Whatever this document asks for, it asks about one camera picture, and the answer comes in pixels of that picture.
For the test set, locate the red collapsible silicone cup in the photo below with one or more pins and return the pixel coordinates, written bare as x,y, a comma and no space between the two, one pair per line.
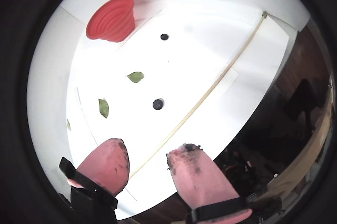
110,21

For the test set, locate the pink covered gripper finger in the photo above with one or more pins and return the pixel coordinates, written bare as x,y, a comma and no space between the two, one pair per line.
105,166
200,176

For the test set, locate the dark blueberry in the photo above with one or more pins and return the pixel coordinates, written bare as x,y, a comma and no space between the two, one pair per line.
158,104
164,37

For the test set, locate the thin wooden stick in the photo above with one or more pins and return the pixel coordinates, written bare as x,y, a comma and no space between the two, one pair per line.
210,87

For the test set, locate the small green leaf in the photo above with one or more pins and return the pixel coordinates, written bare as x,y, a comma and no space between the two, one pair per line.
68,125

